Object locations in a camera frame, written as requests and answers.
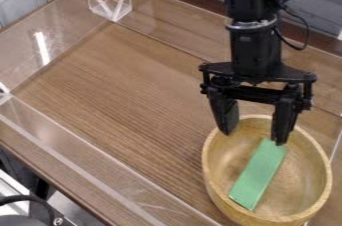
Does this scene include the clear acrylic corner bracket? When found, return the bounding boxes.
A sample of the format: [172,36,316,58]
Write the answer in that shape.
[87,0,133,22]

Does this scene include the clear acrylic front wall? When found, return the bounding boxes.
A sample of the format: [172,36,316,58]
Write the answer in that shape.
[0,94,221,226]

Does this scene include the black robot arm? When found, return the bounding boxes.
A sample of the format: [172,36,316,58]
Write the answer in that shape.
[200,0,317,145]

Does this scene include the light wooden bowl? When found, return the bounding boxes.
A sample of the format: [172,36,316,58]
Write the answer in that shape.
[202,115,333,226]

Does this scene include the black cable bottom left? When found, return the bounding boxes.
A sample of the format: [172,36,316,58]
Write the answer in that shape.
[0,194,57,226]

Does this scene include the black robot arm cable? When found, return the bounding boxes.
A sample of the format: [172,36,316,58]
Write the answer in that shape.
[273,4,312,52]

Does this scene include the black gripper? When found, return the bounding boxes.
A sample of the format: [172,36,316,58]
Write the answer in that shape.
[200,27,317,146]

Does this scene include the green rectangular block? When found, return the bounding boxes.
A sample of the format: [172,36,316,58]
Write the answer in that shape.
[228,138,288,210]

